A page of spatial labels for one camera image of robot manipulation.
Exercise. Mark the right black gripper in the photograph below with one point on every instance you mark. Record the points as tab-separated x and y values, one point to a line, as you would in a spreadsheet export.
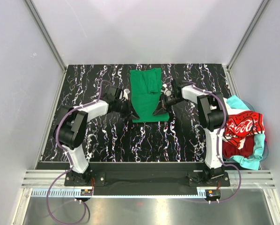
165	102

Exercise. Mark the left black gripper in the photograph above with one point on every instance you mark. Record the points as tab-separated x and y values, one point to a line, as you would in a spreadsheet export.
125	107

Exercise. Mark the green t shirt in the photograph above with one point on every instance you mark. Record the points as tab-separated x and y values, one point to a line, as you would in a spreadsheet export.
145	94

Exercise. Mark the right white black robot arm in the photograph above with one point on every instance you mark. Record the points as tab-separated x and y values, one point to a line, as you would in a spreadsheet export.
213	116

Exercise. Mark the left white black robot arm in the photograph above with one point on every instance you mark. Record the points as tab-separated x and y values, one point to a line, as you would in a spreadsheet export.
72	122

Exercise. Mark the black marbled table mat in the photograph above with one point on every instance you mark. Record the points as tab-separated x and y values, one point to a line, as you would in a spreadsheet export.
110	138

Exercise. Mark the red coca cola t shirt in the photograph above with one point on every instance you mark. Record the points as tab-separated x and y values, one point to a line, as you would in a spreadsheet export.
242	125

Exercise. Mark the dark red t shirt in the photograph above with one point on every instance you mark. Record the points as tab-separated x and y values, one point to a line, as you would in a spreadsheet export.
229	150

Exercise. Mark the turquoise t shirt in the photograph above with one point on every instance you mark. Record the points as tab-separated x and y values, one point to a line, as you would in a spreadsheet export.
254	160

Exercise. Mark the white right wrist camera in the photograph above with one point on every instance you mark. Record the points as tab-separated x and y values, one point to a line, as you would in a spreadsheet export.
165	90

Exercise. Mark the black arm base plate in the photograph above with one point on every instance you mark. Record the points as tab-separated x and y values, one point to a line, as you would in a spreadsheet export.
170	177

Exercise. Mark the aluminium frame rail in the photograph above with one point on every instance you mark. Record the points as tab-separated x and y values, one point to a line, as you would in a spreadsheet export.
248	179

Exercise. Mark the white cable duct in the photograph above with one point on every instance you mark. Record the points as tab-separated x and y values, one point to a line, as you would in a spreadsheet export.
95	193

